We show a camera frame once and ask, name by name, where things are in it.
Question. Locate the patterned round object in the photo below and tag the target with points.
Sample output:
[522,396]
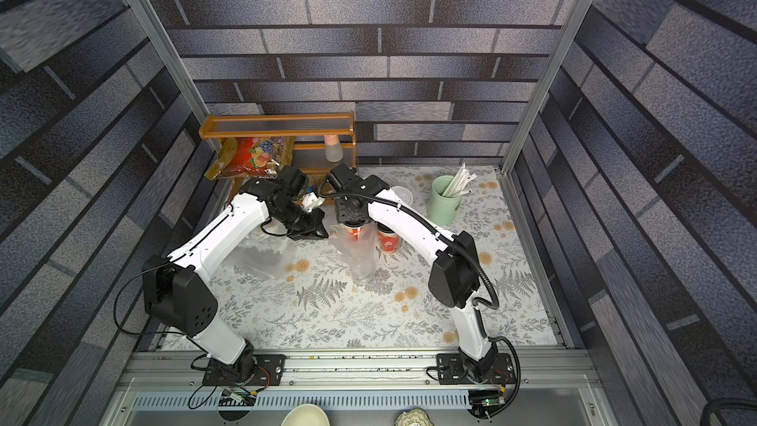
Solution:
[414,417]

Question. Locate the red cup black lid front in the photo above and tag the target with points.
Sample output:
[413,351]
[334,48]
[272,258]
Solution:
[389,240]

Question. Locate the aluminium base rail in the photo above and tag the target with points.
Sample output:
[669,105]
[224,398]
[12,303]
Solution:
[349,379]

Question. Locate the small pink white bottle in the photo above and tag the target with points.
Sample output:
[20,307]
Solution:
[333,150]

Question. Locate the green straw holder cup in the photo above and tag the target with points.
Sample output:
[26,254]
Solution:
[442,209]

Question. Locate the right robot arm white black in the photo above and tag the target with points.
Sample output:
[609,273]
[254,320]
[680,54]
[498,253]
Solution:
[456,278]

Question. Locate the white bowl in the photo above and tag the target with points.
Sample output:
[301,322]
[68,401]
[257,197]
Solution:
[306,415]

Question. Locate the orange two-tier shelf rack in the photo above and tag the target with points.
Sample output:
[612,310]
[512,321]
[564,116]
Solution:
[309,157]

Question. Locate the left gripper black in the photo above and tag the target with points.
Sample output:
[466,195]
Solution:
[314,231]

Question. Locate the clear plastic carrier bag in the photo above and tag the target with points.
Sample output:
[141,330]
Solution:
[360,257]

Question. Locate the white wrapped straws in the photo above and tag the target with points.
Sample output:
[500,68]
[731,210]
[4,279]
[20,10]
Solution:
[459,183]

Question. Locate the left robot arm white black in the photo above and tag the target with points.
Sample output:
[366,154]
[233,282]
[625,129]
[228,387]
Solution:
[176,288]

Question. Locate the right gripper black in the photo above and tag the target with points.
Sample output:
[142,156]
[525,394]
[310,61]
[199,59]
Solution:
[352,216]

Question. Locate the red cup white lid right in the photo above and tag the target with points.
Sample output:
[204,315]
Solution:
[404,194]

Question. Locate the red snack bag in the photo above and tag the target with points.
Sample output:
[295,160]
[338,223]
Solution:
[252,157]

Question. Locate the red cup black lid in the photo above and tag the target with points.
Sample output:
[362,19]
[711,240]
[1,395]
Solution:
[389,240]
[355,230]

